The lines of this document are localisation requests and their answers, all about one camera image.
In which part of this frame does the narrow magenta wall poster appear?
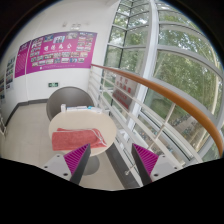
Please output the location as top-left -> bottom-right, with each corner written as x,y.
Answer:
15,41 -> 30,78

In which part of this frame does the red white sign board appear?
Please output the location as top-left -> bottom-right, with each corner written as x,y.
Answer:
112,75 -> 137,109

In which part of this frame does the small white bottle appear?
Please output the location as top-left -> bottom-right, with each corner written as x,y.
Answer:
61,104 -> 66,112

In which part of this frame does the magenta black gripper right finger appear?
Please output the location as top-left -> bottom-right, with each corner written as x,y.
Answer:
131,144 -> 159,185

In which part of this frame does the grey round chair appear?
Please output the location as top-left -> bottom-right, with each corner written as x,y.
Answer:
46,86 -> 94,120

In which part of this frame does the orange wooden handrail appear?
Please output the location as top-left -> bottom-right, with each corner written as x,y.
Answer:
93,64 -> 224,156

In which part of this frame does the white metal railing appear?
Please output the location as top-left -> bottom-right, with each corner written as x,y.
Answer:
87,65 -> 204,188

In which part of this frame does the large magenta wall poster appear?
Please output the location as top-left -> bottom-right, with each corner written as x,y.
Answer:
26,31 -> 97,74

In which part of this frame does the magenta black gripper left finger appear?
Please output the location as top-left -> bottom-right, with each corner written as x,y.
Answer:
64,144 -> 91,185

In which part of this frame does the white box on table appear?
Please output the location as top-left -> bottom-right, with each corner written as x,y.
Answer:
66,106 -> 102,114

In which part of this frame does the red folded towel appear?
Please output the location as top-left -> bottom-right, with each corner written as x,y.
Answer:
52,128 -> 107,151

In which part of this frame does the green exit sign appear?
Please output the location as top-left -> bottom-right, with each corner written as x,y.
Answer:
48,82 -> 59,88

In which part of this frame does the photo board on left wall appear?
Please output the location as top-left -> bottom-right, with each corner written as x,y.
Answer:
5,56 -> 16,91

